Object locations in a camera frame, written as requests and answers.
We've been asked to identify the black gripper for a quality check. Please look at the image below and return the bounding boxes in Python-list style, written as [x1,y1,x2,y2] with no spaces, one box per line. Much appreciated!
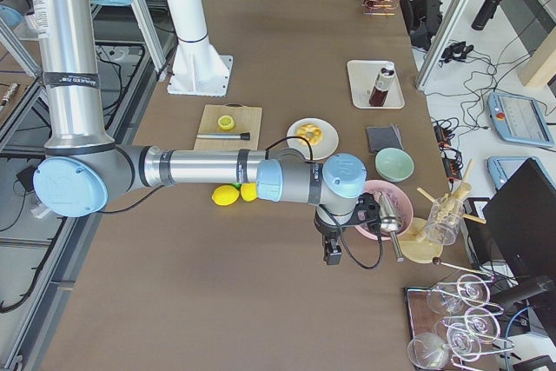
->
[314,193,377,265]

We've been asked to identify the white round plate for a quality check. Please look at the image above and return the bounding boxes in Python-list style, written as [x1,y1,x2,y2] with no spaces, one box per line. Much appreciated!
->
[287,118,339,160]

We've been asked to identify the golden twisted donut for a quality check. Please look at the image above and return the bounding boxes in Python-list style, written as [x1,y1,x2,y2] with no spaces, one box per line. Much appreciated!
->
[295,123,324,146]

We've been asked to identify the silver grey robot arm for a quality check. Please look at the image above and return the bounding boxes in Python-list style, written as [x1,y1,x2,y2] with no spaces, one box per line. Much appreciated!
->
[32,0,380,265]

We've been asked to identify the cream rabbit tray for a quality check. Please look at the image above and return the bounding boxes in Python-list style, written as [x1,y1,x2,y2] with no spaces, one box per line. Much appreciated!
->
[346,59,406,109]

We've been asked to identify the dark tea bottle on tray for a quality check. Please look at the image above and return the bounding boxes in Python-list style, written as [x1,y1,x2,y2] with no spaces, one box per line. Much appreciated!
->
[368,62,395,107]

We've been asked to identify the steel ice scoop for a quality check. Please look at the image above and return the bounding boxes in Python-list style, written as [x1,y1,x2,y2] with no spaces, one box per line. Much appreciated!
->
[379,192,404,262]

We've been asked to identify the pink bowl with ice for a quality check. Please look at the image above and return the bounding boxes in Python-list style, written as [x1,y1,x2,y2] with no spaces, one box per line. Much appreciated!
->
[364,180,414,235]

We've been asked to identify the wooden mug tree stand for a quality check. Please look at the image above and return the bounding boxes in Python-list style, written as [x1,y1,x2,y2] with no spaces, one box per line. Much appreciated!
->
[400,159,487,263]

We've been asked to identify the mint green bowl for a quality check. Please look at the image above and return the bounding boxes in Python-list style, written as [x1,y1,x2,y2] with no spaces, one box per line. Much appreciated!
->
[375,148,414,182]

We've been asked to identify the clear glass mug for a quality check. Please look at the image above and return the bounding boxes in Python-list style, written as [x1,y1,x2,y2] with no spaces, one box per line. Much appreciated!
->
[424,197,463,245]

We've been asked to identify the yellow whole lemon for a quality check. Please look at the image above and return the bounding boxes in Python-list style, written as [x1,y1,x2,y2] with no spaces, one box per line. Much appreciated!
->
[211,184,240,207]

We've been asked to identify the grey folded cloth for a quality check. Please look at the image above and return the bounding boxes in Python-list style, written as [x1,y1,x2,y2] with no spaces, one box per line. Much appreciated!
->
[366,124,404,153]

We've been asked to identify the wine glass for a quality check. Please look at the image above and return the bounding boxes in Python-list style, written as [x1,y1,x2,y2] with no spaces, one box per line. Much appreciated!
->
[426,274,490,315]
[433,308,500,343]
[447,323,481,361]

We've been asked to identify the wooden cutting board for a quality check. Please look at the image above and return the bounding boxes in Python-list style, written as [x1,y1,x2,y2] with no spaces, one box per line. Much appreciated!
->
[194,104,262,150]

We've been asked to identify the half lemon slice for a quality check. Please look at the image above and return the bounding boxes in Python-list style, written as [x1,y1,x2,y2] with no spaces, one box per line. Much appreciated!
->
[217,115,235,131]

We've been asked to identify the black monitor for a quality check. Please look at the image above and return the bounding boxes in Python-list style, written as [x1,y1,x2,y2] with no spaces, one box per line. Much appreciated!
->
[484,158,555,278]

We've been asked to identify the blue teach pendant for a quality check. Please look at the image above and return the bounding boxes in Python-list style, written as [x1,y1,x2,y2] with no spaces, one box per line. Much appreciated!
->
[487,91,555,147]

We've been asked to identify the black thermos bottle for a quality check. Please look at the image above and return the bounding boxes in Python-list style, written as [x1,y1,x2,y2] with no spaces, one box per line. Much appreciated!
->
[471,0,502,30]

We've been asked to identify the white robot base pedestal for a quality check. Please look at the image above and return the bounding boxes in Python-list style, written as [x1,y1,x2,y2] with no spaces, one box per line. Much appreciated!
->
[167,0,233,97]

